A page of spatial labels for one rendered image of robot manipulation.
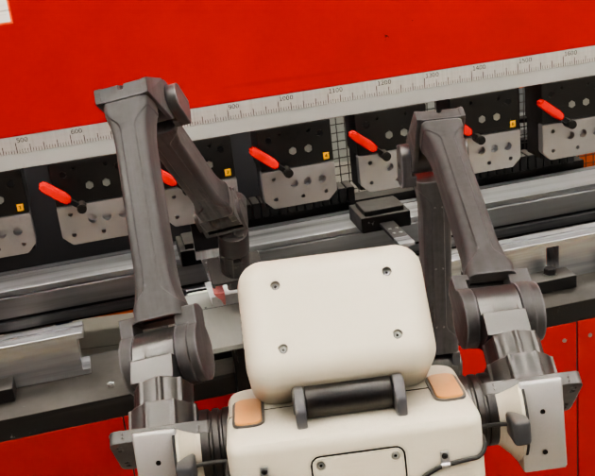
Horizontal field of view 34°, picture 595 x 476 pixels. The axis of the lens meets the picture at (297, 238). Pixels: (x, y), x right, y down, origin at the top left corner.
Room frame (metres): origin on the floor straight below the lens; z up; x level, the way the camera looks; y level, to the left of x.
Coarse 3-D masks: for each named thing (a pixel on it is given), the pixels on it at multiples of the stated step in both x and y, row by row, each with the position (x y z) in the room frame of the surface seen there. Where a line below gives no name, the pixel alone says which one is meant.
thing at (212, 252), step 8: (192, 224) 1.84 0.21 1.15; (192, 232) 1.84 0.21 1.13; (200, 240) 1.84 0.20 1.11; (208, 240) 1.85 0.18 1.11; (216, 240) 1.85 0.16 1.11; (200, 248) 1.84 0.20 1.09; (208, 248) 1.85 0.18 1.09; (216, 248) 1.86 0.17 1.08; (200, 256) 1.85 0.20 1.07; (208, 256) 1.86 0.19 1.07; (216, 256) 1.86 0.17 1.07
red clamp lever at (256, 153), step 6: (252, 150) 1.80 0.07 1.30; (258, 150) 1.80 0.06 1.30; (252, 156) 1.80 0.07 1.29; (258, 156) 1.80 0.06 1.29; (264, 156) 1.80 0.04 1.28; (270, 156) 1.82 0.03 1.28; (264, 162) 1.80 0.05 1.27; (270, 162) 1.80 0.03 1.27; (276, 162) 1.80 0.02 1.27; (282, 168) 1.81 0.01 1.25; (288, 168) 1.81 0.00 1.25; (288, 174) 1.80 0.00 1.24
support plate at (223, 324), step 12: (192, 300) 1.80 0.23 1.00; (204, 300) 1.79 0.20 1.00; (204, 312) 1.74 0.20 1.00; (216, 312) 1.73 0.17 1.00; (228, 312) 1.73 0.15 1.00; (216, 324) 1.68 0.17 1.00; (228, 324) 1.67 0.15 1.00; (240, 324) 1.66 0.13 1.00; (216, 336) 1.62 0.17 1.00; (228, 336) 1.62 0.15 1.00; (240, 336) 1.61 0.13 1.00; (216, 348) 1.58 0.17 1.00; (228, 348) 1.58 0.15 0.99
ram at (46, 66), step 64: (64, 0) 1.78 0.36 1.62; (128, 0) 1.80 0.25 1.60; (192, 0) 1.82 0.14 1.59; (256, 0) 1.85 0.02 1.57; (320, 0) 1.87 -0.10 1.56; (384, 0) 1.89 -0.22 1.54; (448, 0) 1.91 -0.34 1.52; (512, 0) 1.94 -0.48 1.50; (576, 0) 1.96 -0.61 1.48; (0, 64) 1.76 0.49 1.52; (64, 64) 1.78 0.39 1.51; (128, 64) 1.80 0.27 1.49; (192, 64) 1.82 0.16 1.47; (256, 64) 1.84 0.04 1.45; (320, 64) 1.87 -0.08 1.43; (384, 64) 1.89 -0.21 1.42; (448, 64) 1.91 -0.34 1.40; (576, 64) 1.96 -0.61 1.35; (0, 128) 1.75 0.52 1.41; (64, 128) 1.78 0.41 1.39; (192, 128) 1.82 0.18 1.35; (256, 128) 1.84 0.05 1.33
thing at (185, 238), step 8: (184, 232) 2.11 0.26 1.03; (176, 240) 2.11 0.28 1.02; (184, 240) 2.06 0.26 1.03; (192, 240) 2.06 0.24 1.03; (184, 248) 2.04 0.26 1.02; (192, 248) 2.04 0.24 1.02; (184, 256) 2.03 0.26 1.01; (192, 256) 2.03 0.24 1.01; (184, 264) 2.03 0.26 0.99; (192, 264) 2.03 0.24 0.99; (208, 272) 1.93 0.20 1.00
